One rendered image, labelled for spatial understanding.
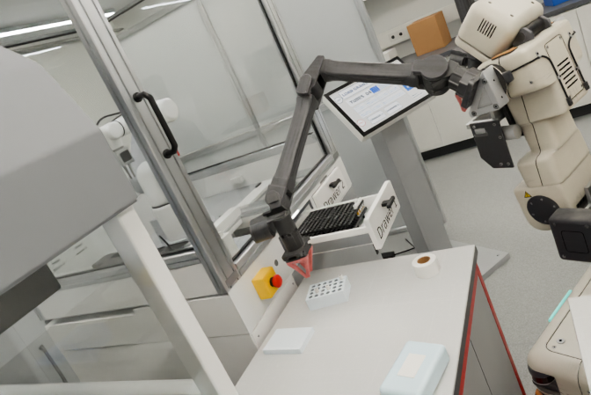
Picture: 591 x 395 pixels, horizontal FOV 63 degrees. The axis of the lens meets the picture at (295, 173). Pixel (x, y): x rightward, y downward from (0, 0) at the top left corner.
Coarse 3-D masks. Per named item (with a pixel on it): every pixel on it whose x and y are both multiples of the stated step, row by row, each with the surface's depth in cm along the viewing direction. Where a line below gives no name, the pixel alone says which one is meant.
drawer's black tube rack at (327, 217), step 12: (348, 204) 173; (312, 216) 178; (324, 216) 172; (336, 216) 167; (348, 216) 162; (360, 216) 166; (300, 228) 172; (312, 228) 166; (324, 228) 163; (336, 228) 166; (348, 228) 159
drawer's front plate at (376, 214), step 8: (384, 184) 168; (384, 192) 163; (392, 192) 170; (376, 200) 158; (384, 200) 162; (376, 208) 154; (384, 208) 160; (392, 208) 166; (368, 216) 148; (376, 216) 152; (384, 216) 158; (392, 216) 164; (368, 224) 147; (376, 224) 151; (368, 232) 148; (376, 232) 149; (384, 232) 155; (376, 240) 148; (384, 240) 153; (376, 248) 150
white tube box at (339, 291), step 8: (328, 280) 150; (336, 280) 148; (344, 280) 146; (312, 288) 149; (320, 288) 147; (336, 288) 143; (344, 288) 142; (312, 296) 144; (320, 296) 143; (328, 296) 142; (336, 296) 142; (344, 296) 141; (312, 304) 144; (320, 304) 144; (328, 304) 143
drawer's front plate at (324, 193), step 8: (336, 168) 211; (328, 176) 205; (336, 176) 208; (328, 184) 200; (344, 184) 213; (320, 192) 192; (328, 192) 198; (344, 192) 211; (320, 200) 191; (328, 200) 197; (336, 200) 202
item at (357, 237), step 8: (352, 200) 177; (368, 200) 173; (320, 208) 183; (368, 208) 175; (304, 216) 184; (296, 224) 178; (360, 224) 169; (336, 232) 156; (344, 232) 154; (352, 232) 153; (360, 232) 152; (312, 240) 160; (320, 240) 159; (328, 240) 158; (336, 240) 156; (344, 240) 155; (352, 240) 154; (360, 240) 153; (368, 240) 151; (320, 248) 160; (328, 248) 159; (336, 248) 158; (344, 248) 157
